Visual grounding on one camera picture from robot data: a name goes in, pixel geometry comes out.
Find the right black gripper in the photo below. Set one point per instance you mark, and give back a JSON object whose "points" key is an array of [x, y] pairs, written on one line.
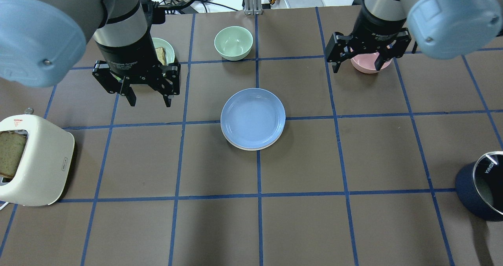
{"points": [[375, 34]]}

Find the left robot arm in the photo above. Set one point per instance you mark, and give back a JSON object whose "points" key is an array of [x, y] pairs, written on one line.
{"points": [[41, 40]]}

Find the bread slice in toaster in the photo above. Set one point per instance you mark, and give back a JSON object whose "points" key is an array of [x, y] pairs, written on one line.
{"points": [[12, 147]]}

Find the pink bowl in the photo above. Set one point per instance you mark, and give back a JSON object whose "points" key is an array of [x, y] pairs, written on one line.
{"points": [[365, 62]]}

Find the green bowl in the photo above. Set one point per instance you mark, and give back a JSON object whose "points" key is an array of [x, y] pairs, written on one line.
{"points": [[233, 43]]}

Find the bread slice on plate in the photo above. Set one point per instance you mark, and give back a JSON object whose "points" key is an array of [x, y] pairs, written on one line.
{"points": [[161, 55]]}

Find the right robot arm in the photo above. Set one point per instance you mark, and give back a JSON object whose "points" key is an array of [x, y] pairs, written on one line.
{"points": [[443, 29]]}

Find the cream white plate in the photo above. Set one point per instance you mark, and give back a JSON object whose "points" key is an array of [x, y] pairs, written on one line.
{"points": [[252, 149]]}

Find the white toaster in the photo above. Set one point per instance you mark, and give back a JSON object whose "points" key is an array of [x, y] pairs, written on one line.
{"points": [[44, 164]]}

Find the light green plate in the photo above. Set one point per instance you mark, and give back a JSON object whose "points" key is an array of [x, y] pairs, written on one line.
{"points": [[170, 54]]}

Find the blue plate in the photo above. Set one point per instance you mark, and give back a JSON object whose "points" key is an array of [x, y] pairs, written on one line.
{"points": [[252, 117]]}

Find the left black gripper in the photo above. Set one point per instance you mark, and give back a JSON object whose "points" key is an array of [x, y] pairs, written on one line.
{"points": [[127, 55]]}

